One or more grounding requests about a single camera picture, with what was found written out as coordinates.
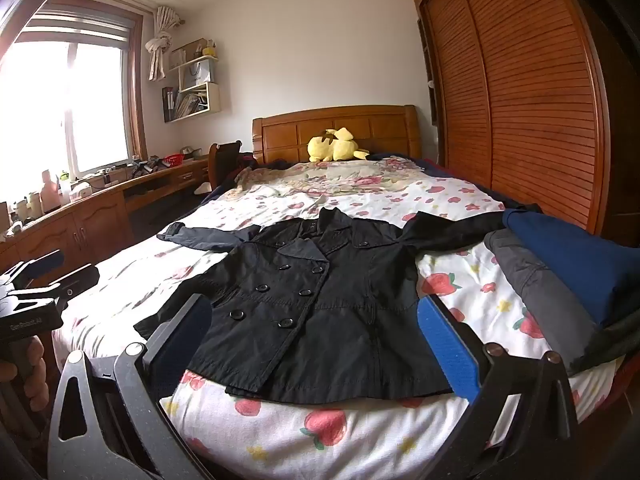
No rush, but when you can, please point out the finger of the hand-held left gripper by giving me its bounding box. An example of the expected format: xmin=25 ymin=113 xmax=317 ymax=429
xmin=10 ymin=265 xmax=101 ymax=307
xmin=0 ymin=249 xmax=65 ymax=290

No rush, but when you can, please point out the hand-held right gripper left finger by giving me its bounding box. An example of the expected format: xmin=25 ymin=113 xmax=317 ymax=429
xmin=47 ymin=292 xmax=216 ymax=480

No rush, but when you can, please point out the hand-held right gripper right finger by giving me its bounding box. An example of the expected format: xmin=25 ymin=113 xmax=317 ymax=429
xmin=419 ymin=294 xmax=581 ymax=480

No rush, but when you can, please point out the black button coat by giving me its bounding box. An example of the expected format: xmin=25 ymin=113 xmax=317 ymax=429
xmin=134 ymin=206 xmax=543 ymax=405

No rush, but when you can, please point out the person's left hand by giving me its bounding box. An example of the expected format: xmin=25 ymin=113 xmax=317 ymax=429
xmin=21 ymin=336 xmax=49 ymax=403

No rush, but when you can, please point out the wooden desk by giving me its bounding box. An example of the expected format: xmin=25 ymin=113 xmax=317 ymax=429
xmin=0 ymin=152 xmax=211 ymax=271

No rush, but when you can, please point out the pink bottle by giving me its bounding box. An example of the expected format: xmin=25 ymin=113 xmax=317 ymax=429
xmin=40 ymin=170 xmax=61 ymax=211

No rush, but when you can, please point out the folded grey garment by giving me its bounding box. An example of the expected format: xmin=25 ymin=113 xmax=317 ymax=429
xmin=484 ymin=230 xmax=626 ymax=376

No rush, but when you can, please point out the strawberry print bed sheet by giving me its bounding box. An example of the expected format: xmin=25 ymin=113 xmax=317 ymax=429
xmin=52 ymin=157 xmax=626 ymax=480

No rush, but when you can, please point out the folded blue garment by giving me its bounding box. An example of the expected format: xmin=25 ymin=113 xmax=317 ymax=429
xmin=502 ymin=208 xmax=640 ymax=331

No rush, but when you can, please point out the window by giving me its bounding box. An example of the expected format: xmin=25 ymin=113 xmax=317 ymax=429
xmin=0 ymin=0 xmax=148 ymax=201

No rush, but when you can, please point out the wooden chair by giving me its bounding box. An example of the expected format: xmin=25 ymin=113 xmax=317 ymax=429
xmin=207 ymin=140 xmax=243 ymax=192

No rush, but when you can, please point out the floral blanket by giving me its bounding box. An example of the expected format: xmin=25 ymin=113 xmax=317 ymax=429
xmin=235 ymin=157 xmax=436 ymax=202

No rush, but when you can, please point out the yellow plush toy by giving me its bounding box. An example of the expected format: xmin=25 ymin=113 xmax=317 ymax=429
xmin=306 ymin=127 xmax=371 ymax=163

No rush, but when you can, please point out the wooden bed headboard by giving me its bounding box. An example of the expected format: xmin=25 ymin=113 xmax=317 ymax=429
xmin=251 ymin=105 xmax=422 ymax=167

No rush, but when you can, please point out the white paper bag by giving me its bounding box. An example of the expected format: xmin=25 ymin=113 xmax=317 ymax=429
xmin=180 ymin=57 xmax=214 ymax=89

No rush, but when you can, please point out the tied beige curtain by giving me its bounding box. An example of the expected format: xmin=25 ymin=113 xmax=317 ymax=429
xmin=144 ymin=6 xmax=183 ymax=81

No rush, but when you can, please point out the wooden louvred wardrobe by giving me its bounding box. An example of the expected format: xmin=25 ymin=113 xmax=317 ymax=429
xmin=407 ymin=0 xmax=640 ymax=261

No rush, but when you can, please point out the white wall shelf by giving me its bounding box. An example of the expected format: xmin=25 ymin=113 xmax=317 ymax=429
xmin=161 ymin=37 xmax=221 ymax=123

